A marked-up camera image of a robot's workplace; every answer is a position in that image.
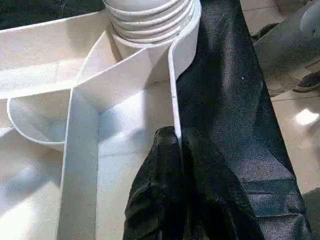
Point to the white plastic table leg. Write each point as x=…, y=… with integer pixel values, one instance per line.
x=150, y=22

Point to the white plastic table top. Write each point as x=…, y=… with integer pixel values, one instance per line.
x=50, y=62

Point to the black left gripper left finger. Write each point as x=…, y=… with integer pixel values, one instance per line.
x=160, y=187

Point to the black table mat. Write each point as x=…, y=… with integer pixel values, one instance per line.
x=225, y=87

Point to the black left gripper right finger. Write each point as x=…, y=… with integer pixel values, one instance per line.
x=212, y=200

